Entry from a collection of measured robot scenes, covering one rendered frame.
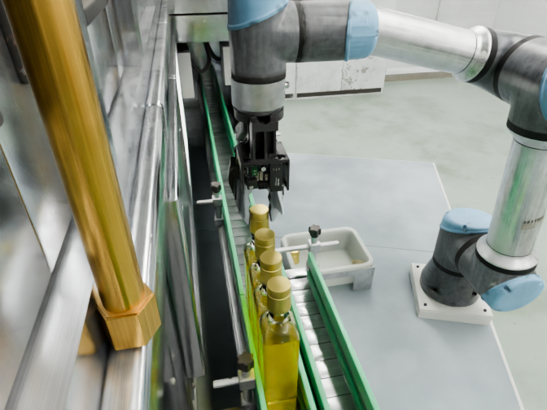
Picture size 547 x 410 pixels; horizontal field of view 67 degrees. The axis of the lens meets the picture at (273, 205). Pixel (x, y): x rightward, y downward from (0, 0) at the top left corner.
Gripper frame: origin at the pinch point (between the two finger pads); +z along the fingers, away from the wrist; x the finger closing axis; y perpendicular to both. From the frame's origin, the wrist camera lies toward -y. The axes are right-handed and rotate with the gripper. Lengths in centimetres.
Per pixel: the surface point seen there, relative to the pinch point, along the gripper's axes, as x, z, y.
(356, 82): 169, 101, -375
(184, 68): -12, 5, -110
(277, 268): 0.6, 1.3, 13.0
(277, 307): -0.5, 3.3, 18.8
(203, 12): -3, -17, -98
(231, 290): -5.3, 28.5, -10.7
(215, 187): -6.1, 15.9, -36.4
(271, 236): 0.9, 0.2, 6.4
